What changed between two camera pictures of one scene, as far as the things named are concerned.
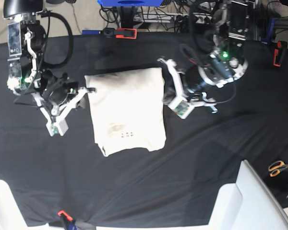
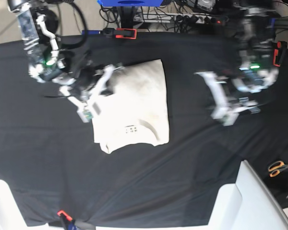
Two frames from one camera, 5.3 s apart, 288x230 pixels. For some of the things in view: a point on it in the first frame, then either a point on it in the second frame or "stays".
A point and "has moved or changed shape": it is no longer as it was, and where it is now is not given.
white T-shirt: x=128 y=109 has moved or changed shape
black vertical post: x=127 y=17 stays
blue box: x=130 y=3 stays
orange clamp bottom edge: x=61 y=212 stays
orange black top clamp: x=120 y=33 stays
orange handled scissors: x=275 y=167 stays
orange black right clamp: x=278 y=52 stays
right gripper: x=192 y=83 → x=237 y=92
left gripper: x=59 y=89 → x=86 y=74
